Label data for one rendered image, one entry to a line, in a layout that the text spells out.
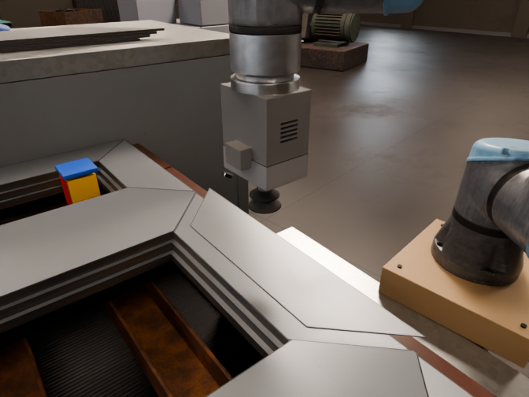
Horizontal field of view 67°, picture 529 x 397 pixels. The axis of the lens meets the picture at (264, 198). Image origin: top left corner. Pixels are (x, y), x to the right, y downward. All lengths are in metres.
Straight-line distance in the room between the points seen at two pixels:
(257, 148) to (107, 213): 0.34
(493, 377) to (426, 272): 0.18
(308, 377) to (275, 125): 0.25
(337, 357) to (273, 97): 0.27
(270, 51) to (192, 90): 0.70
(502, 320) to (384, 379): 0.33
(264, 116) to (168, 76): 0.66
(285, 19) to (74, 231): 0.44
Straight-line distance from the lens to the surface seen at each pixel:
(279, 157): 0.44
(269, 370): 0.42
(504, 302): 0.77
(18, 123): 0.98
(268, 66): 0.41
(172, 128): 1.09
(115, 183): 0.82
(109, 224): 0.66
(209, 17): 3.52
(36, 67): 0.96
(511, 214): 0.65
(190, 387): 0.64
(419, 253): 0.81
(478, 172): 0.72
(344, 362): 0.44
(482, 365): 0.73
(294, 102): 0.43
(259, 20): 0.41
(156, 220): 0.65
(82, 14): 9.22
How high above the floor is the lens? 1.19
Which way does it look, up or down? 29 degrees down
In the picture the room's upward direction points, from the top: straight up
